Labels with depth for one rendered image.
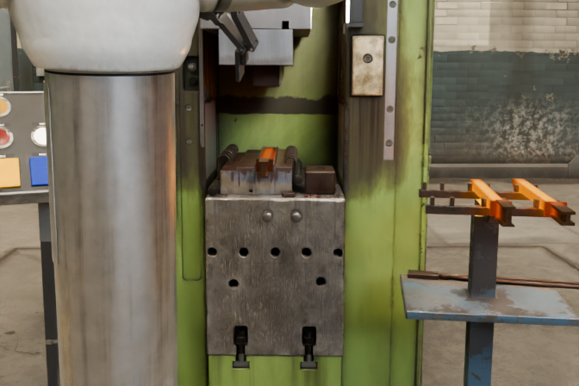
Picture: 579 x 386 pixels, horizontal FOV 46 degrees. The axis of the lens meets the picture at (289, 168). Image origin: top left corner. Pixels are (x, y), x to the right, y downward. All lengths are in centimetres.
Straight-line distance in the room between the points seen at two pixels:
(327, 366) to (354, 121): 70
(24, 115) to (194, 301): 76
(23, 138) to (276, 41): 69
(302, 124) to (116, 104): 184
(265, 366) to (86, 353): 142
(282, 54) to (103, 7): 138
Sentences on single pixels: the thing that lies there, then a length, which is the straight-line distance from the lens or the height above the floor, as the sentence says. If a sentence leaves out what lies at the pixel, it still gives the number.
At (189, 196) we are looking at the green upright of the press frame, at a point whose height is 88.
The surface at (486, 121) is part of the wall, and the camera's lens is 815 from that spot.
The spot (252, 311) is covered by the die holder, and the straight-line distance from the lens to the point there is 191.
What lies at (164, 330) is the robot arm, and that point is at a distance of 58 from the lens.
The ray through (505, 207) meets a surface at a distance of 150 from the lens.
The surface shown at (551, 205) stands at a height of 96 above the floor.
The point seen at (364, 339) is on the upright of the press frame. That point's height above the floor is 44.
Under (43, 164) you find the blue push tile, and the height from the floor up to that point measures 102.
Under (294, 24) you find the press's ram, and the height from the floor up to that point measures 138.
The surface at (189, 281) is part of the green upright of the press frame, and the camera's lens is 211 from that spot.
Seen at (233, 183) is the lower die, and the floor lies 95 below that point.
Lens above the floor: 126
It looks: 8 degrees down
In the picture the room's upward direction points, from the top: straight up
